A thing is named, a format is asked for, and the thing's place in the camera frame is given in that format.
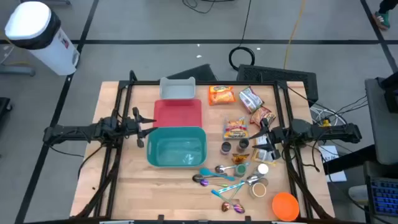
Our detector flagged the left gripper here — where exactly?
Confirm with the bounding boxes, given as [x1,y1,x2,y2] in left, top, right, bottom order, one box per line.
[124,107,159,149]

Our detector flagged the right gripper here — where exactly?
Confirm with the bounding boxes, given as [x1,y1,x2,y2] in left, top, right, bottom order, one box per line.
[248,118,285,161]

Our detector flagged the red brown snack bag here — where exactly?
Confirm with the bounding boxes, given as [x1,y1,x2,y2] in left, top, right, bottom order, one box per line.
[249,106,277,129]

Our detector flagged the orange taco seasoning packet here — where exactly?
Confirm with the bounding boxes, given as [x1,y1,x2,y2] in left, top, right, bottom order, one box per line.
[231,152,251,166]

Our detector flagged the white lid jar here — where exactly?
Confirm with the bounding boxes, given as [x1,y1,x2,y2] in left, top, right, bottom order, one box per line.
[252,162,270,179]

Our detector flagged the yellow blue chips bag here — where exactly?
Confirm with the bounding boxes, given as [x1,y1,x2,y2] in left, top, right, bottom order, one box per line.
[222,116,251,141]

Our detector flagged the purple label spice jar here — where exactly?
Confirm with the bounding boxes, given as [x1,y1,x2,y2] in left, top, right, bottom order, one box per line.
[220,141,233,156]

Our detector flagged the green lid oregano jar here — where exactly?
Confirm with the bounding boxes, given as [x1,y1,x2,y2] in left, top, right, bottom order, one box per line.
[233,163,248,179]

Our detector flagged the teal plastic bin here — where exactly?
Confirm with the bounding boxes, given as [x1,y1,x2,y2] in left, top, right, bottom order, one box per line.
[146,126,208,169]

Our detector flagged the silver green snack bag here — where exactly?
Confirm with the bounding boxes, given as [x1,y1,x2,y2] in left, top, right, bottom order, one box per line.
[238,86,265,114]

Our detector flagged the orange snack bag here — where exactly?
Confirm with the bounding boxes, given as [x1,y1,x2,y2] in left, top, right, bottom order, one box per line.
[208,85,237,106]

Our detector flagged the teal plastic spoon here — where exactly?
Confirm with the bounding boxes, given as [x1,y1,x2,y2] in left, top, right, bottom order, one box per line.
[198,167,236,182]

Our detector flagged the purple iridescent spoon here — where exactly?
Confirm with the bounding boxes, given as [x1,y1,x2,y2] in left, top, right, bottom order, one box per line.
[200,179,229,188]

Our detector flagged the dark metal spoon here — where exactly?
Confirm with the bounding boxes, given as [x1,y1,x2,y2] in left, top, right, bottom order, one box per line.
[192,173,228,184]

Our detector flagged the red plastic bin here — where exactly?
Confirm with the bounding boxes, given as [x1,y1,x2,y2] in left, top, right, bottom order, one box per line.
[152,98,203,128]

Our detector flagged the black perforated computer case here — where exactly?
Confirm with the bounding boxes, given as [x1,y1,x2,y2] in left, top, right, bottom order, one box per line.
[236,64,320,106]

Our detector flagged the orange plastic bowl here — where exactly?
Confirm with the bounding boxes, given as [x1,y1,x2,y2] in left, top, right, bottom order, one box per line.
[271,192,300,222]

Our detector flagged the black box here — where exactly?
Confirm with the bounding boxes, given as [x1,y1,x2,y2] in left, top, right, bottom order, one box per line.
[166,63,218,82]

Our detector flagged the white paper sheet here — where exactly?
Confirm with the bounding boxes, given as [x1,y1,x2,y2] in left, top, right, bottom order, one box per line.
[317,145,348,183]

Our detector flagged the black desk beam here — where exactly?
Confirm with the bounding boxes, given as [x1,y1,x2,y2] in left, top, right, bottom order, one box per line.
[322,144,377,175]

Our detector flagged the white rounded object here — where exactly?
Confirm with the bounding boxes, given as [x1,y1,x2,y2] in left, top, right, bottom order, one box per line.
[348,185,370,203]

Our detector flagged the backlit keyboard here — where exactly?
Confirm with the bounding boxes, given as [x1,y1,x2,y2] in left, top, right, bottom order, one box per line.
[366,176,398,218]

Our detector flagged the black desk device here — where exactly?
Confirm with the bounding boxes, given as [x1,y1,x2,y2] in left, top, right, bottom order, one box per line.
[377,72,398,114]

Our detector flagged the grey furniture base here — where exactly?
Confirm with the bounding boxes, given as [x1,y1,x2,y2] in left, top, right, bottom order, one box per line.
[0,63,35,77]

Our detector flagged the black chair base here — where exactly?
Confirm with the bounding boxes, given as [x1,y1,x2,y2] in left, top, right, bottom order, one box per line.
[0,96,13,122]

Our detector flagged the white trash bin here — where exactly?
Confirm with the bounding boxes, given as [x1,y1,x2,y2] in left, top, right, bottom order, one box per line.
[4,1,81,77]

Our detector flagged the person's shoe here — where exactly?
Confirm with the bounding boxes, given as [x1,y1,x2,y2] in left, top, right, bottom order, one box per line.
[372,11,391,31]

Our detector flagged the person's leg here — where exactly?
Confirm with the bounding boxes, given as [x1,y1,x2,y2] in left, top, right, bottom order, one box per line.
[377,0,398,15]

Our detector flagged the iridescent spoon teal handle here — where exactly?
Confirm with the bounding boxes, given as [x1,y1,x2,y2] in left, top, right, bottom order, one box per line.
[210,189,246,215]

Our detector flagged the black metal table frame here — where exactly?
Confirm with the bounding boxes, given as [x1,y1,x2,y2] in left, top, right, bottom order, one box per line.
[70,70,336,223]

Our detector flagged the iridescent spoon green handle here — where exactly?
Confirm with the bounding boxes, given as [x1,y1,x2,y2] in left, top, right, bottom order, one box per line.
[221,185,244,213]

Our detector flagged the coiled black cable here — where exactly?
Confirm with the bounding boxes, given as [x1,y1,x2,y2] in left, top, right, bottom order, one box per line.
[228,0,256,72]

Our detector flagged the yellow cable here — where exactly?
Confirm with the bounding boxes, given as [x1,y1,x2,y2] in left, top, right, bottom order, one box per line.
[282,0,307,70]

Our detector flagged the black floor cable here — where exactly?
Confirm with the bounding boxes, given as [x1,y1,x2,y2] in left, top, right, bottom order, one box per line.
[182,0,236,15]

